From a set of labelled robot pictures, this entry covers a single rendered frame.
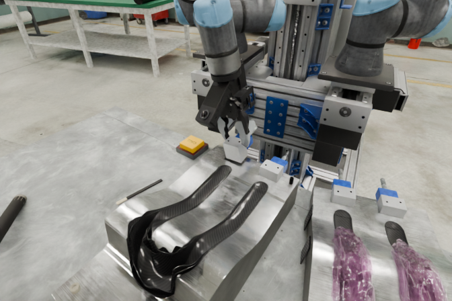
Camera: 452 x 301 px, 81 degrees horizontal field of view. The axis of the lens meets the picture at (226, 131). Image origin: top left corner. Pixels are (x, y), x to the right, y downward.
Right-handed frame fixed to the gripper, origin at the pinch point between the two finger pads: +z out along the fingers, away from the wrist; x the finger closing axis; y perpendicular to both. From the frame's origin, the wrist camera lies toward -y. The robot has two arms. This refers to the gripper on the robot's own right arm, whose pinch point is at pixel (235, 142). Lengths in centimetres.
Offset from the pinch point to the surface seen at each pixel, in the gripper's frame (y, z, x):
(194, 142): 3.2, 8.5, 20.4
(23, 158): -32, 1, 64
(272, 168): -1.2, 4.2, -11.2
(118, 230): -34.5, -4.0, 3.1
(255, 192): -8.1, 6.6, -10.0
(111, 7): 158, -8, 284
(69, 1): 141, -21, 341
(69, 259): -42.7, 6.2, 18.0
